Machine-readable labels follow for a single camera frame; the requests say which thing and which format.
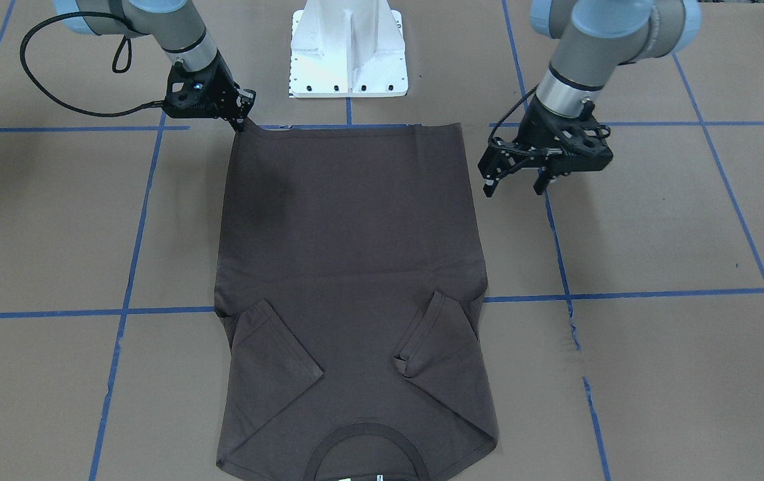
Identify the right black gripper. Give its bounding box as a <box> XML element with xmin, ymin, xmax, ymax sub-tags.
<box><xmin>162</xmin><ymin>52</ymin><xmax>257</xmax><ymax>133</ymax></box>

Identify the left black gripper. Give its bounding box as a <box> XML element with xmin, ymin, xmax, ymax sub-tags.
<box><xmin>477</xmin><ymin>98</ymin><xmax>613</xmax><ymax>198</ymax></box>

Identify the dark brown t-shirt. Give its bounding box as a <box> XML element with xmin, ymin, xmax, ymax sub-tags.
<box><xmin>214</xmin><ymin>121</ymin><xmax>499</xmax><ymax>480</ymax></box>

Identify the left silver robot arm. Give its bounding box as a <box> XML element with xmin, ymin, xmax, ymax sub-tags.
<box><xmin>477</xmin><ymin>1</ymin><xmax>701</xmax><ymax>197</ymax></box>

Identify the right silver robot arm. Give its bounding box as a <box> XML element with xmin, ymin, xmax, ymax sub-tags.
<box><xmin>53</xmin><ymin>1</ymin><xmax>256</xmax><ymax>132</ymax></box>

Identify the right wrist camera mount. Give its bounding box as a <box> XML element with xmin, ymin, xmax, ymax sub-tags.
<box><xmin>160</xmin><ymin>79</ymin><xmax>219</xmax><ymax>119</ymax></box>

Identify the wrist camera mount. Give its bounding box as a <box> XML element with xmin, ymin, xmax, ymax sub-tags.
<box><xmin>160</xmin><ymin>79</ymin><xmax>219</xmax><ymax>119</ymax></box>
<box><xmin>555</xmin><ymin>120</ymin><xmax>614</xmax><ymax>176</ymax></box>

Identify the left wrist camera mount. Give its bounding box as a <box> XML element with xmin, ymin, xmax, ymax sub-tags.
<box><xmin>555</xmin><ymin>120</ymin><xmax>614</xmax><ymax>176</ymax></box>

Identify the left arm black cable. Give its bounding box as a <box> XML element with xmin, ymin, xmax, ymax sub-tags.
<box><xmin>489</xmin><ymin>84</ymin><xmax>539</xmax><ymax>144</ymax></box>

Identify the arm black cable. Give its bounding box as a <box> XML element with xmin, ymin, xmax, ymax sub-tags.
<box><xmin>19</xmin><ymin>11</ymin><xmax>172</xmax><ymax>119</ymax></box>
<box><xmin>489</xmin><ymin>84</ymin><xmax>539</xmax><ymax>144</ymax></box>

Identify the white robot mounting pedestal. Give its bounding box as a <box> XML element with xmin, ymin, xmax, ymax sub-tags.
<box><xmin>288</xmin><ymin>1</ymin><xmax>409</xmax><ymax>98</ymax></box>

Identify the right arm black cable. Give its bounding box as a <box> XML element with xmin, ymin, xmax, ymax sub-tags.
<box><xmin>19</xmin><ymin>11</ymin><xmax>172</xmax><ymax>119</ymax></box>

